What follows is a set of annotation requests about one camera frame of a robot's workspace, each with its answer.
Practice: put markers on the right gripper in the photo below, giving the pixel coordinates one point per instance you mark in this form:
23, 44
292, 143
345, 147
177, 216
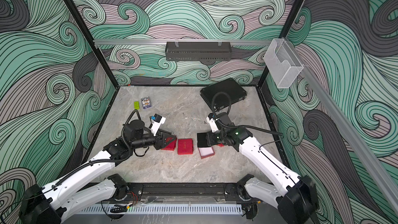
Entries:
212, 141

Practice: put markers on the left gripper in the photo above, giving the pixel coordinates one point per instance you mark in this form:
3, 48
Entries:
159, 141

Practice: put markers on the red jewelry box base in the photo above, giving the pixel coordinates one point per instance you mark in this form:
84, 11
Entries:
206, 152

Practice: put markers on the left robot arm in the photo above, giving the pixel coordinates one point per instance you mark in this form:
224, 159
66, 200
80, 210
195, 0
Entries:
57, 201

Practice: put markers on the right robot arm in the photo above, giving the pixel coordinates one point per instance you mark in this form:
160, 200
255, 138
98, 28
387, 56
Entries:
293, 195

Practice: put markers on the red jewelry box left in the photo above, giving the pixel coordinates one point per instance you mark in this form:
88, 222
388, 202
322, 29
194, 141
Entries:
171, 145

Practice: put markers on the red jewelry box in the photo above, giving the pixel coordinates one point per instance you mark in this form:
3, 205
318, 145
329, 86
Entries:
171, 145
185, 146

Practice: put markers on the red jewelry box middle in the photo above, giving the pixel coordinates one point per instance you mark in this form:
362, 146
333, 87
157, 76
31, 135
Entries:
185, 146

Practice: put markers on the small card pack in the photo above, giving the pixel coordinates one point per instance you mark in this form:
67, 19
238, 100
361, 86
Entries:
146, 102

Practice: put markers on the green small block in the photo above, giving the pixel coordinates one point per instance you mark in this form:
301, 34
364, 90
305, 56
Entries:
136, 105

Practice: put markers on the black flat case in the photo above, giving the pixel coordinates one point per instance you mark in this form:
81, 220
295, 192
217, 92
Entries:
221, 94

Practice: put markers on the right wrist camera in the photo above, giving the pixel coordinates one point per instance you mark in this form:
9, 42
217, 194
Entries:
210, 120

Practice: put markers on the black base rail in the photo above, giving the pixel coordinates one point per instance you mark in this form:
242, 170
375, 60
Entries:
222, 191

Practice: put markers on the white slotted cable duct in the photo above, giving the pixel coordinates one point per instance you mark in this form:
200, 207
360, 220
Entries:
167, 209

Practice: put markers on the black wall tray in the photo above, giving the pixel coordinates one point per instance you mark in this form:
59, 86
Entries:
207, 51

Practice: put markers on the clear acrylic wall holder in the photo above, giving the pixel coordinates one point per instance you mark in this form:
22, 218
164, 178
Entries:
282, 61

